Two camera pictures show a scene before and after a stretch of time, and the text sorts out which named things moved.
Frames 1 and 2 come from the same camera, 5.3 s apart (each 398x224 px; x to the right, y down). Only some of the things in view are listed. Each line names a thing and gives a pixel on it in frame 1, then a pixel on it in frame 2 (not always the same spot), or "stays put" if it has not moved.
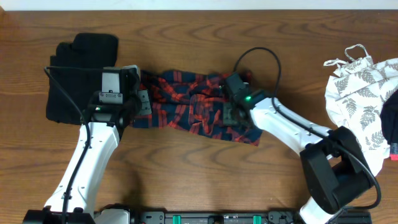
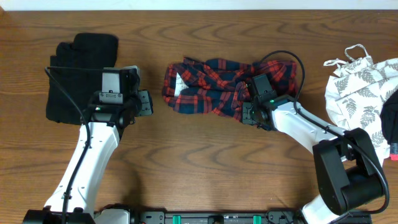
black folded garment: (79, 84) stays put
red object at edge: (393, 151) stays put
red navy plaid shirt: (190, 101) -> (217, 86)
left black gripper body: (143, 96) stays put
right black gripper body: (229, 116) -> (249, 116)
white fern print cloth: (354, 95) stays put
